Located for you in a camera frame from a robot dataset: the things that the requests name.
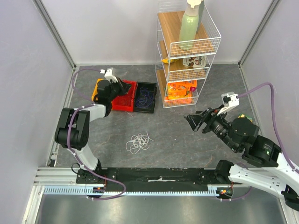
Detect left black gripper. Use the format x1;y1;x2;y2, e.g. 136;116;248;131
107;77;131;102

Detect white cable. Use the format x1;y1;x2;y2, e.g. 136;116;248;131
125;131;154;155

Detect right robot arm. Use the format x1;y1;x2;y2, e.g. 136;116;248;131
184;108;299;210

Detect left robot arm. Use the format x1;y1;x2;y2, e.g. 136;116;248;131
55;78;131;183

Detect red plastic bin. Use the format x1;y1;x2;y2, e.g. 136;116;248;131
112;80;137;112

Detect black plastic bin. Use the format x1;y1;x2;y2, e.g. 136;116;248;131
133;82;157;114

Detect yellow plastic bin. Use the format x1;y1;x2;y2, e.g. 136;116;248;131
91;79;103;104

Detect orange box in rack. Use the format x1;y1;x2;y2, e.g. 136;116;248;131
167;80;197;99

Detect orange snack box on table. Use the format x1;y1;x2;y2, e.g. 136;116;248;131
238;113;253;123

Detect yellow snack bag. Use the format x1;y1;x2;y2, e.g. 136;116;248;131
161;57;179;64

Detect white chocolate snack pack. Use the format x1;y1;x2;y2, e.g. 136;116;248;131
182;56;206;68

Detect green bottle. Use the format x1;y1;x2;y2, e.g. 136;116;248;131
179;0;204;50

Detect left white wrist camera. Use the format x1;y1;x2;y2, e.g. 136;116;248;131
100;68;118;83

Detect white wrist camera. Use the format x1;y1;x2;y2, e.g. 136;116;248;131
217;92;239;116
100;68;118;83

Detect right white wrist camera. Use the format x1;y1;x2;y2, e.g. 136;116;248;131
217;92;239;116

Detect slotted cable duct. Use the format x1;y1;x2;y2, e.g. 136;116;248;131
43;185;228;196

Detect white wire shelf rack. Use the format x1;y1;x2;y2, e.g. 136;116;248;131
155;0;221;108

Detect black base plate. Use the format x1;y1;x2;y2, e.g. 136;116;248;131
76;167;236;187

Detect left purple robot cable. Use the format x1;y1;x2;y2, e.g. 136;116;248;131
67;68;128;201

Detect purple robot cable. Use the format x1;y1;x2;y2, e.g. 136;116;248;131
67;68;128;201
237;82;299;175

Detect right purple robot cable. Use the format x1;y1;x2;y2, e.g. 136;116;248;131
237;82;299;175

